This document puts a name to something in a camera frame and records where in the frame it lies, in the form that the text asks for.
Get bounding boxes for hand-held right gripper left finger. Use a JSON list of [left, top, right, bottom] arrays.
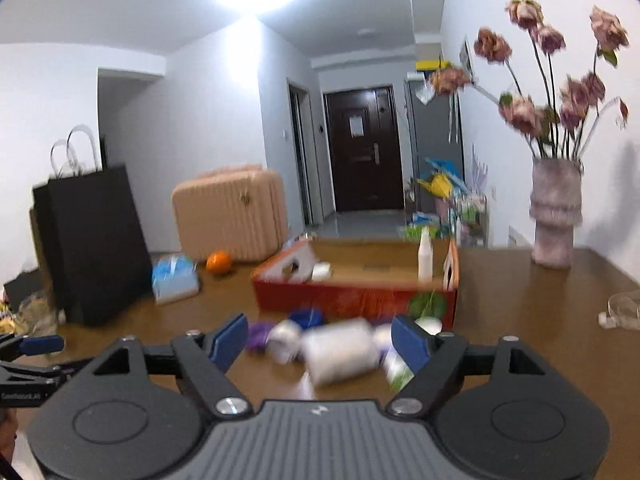
[[75, 314, 253, 419]]

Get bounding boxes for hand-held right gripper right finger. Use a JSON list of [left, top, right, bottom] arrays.
[[386, 314, 556, 419]]

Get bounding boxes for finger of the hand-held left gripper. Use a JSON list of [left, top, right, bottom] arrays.
[[0, 334, 67, 360], [0, 358, 96, 383]]

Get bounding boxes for green label bottle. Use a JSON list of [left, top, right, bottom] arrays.
[[382, 346, 416, 394]]

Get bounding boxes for green plastic bottle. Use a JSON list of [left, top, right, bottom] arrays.
[[407, 291, 448, 336]]

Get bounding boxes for silver lid jar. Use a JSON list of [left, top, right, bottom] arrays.
[[267, 320, 304, 366]]

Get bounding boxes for white cylindrical jar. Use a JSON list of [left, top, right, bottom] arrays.
[[300, 317, 382, 387]]

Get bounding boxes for red cardboard box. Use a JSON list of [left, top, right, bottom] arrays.
[[251, 237, 461, 332]]

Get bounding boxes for crumpled plastic bag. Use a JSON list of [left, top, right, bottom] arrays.
[[0, 270, 67, 337]]

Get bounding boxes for orange fruit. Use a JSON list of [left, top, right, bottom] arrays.
[[206, 251, 234, 276]]

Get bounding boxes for blue plastic packet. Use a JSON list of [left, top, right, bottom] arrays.
[[151, 255, 201, 306]]

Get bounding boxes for white plastic bottle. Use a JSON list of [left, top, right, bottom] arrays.
[[417, 227, 434, 283]]

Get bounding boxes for black paper bag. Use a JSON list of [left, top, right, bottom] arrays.
[[31, 125, 154, 327]]

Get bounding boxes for pink hard suitcase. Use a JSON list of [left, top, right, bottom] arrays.
[[171, 164, 290, 264]]

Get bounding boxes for cluttered storage rack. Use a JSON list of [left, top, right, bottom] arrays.
[[399, 157, 489, 249]]

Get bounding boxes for dark brown entrance door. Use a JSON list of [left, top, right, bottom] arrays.
[[323, 86, 405, 214]]

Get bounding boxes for pale pink ribbed vase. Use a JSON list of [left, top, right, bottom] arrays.
[[530, 157, 585, 269]]

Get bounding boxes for grey tall cabinet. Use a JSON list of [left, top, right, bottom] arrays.
[[404, 77, 464, 211]]

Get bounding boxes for dried pink flowers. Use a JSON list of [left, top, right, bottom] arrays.
[[429, 0, 632, 162]]

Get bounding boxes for yellow box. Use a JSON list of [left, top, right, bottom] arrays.
[[415, 42, 452, 71]]

